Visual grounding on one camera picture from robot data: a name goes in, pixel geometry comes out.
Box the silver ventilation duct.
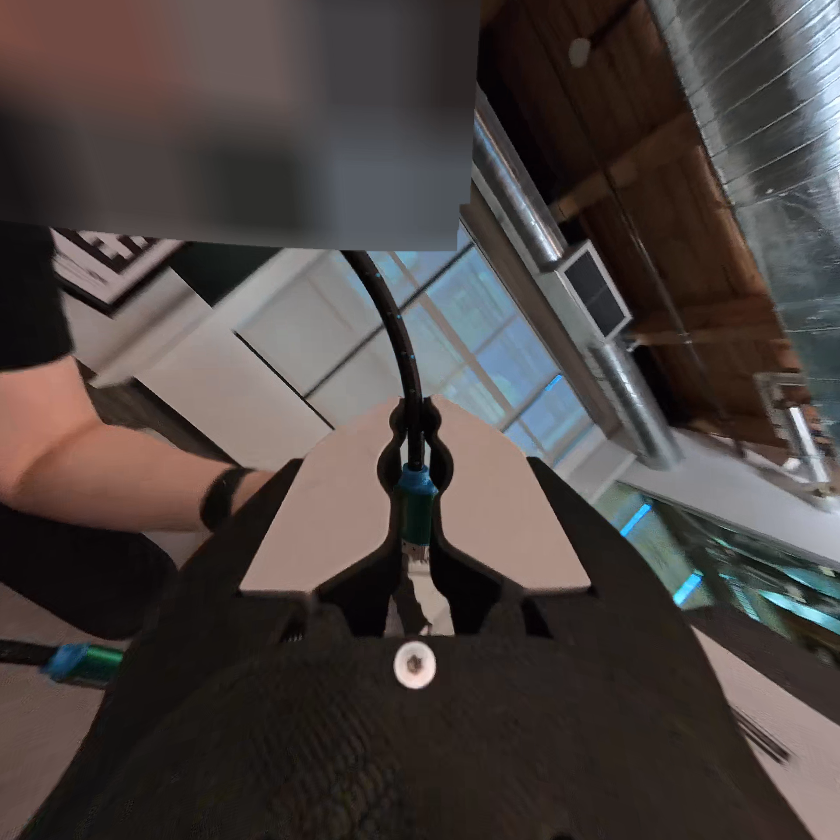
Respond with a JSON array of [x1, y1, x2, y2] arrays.
[[471, 105, 680, 468]]

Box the person's black shirt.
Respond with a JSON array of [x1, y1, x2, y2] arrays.
[[0, 222, 74, 374]]

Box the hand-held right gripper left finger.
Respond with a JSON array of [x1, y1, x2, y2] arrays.
[[238, 395, 404, 596]]

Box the large window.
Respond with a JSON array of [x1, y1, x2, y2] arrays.
[[233, 244, 598, 463]]

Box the large silver ceiling duct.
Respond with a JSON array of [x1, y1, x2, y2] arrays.
[[646, 0, 840, 371]]

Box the silver ceiling pipes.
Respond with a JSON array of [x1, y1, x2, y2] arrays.
[[755, 371, 833, 490]]

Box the person's left forearm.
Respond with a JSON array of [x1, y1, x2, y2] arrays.
[[0, 357, 280, 534]]

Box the black wristband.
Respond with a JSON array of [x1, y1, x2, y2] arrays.
[[199, 466, 258, 532]]

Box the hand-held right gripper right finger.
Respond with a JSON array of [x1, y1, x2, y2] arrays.
[[430, 395, 593, 595]]

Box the black ribbed pad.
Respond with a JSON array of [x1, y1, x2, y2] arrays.
[[0, 505, 177, 643]]

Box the framed marker sign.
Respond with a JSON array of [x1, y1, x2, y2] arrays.
[[49, 226, 186, 311]]

